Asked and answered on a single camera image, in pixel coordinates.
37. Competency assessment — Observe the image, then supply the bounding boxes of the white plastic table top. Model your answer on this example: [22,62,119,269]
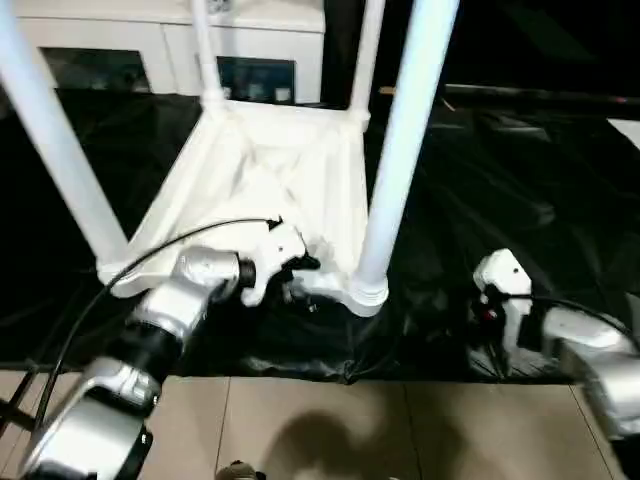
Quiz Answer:
[97,97,390,320]

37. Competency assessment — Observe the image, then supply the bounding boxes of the white flat board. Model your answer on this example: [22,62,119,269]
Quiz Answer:
[606,118,640,137]

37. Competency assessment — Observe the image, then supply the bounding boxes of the white glass door cabinet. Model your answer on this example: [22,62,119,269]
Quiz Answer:
[14,0,327,110]

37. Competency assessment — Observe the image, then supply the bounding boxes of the black folding table frame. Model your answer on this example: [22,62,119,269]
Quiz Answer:
[0,368,57,432]

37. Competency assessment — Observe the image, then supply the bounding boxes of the black glossy mat cloth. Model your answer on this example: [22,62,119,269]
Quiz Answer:
[0,87,640,386]

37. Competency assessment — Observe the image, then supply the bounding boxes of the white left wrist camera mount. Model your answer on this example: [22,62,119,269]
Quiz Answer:
[241,222,307,308]

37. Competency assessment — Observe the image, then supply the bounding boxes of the white plastic table leg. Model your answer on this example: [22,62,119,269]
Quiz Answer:
[348,0,387,125]
[189,0,227,110]
[351,0,461,317]
[0,0,132,275]

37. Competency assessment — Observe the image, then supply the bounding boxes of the black monitor bar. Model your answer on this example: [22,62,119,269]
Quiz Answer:
[443,83,640,110]

